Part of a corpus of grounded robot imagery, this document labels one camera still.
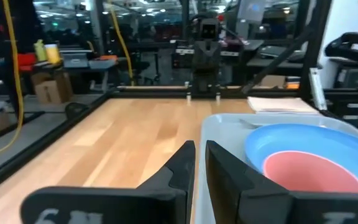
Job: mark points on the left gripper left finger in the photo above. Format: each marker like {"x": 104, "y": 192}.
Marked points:
{"x": 154, "y": 202}

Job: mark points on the yellow cup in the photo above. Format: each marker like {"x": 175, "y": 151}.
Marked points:
{"x": 53, "y": 54}

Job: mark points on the pink ribbed cup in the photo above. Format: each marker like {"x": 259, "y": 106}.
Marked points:
{"x": 309, "y": 174}

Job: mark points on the black equipment cart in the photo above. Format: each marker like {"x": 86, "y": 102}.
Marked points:
{"x": 353, "y": 49}

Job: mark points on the white paper stack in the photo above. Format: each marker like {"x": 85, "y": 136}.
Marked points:
{"x": 278, "y": 105}

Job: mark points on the small tan box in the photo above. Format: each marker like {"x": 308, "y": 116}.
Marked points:
{"x": 272, "y": 81}

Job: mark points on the red box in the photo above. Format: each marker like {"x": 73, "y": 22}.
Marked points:
{"x": 26, "y": 60}

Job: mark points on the yellow-green bottle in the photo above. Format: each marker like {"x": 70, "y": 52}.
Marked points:
{"x": 40, "y": 51}

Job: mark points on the grey bin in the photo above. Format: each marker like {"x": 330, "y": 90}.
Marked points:
{"x": 75, "y": 60}
{"x": 102, "y": 63}

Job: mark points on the grey plastic tray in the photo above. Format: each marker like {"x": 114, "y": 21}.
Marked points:
{"x": 225, "y": 130}

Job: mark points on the blue bowl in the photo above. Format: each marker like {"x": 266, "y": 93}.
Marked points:
{"x": 306, "y": 138}

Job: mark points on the cardboard box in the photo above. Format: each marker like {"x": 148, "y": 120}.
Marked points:
{"x": 53, "y": 90}

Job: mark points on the white paper sign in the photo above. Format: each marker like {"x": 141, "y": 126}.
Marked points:
{"x": 252, "y": 9}

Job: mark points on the white strip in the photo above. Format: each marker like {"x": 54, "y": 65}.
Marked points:
{"x": 318, "y": 90}

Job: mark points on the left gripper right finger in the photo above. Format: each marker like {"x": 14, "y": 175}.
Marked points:
{"x": 244, "y": 199}

